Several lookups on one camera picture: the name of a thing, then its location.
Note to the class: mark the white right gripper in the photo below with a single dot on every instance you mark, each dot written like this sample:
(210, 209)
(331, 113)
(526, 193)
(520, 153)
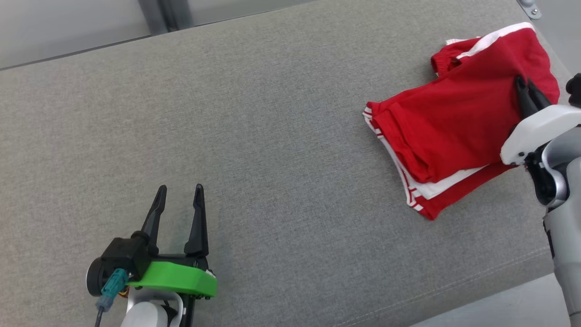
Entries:
(540, 129)

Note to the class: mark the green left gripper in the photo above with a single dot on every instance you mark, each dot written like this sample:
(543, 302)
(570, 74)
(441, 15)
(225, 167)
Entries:
(181, 279)

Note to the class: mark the red shorts with white trim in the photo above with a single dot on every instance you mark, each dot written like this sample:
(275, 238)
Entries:
(513, 52)

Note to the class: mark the red jersey with white sleeves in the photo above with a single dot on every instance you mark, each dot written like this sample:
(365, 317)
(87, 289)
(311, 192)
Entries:
(445, 131)

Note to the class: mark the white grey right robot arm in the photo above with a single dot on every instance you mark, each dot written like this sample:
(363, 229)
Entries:
(567, 236)

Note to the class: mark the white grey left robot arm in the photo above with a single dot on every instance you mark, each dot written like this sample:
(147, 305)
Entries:
(145, 315)

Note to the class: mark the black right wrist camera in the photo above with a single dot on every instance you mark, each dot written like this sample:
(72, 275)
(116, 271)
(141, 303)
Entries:
(575, 88)

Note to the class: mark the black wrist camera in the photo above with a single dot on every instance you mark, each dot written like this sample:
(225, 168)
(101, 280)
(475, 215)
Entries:
(575, 88)
(125, 256)

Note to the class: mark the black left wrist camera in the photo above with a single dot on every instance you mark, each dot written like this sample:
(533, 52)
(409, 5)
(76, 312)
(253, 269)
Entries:
(125, 256)

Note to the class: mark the grey double metal partition post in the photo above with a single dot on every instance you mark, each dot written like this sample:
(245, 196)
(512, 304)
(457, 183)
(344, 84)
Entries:
(163, 16)

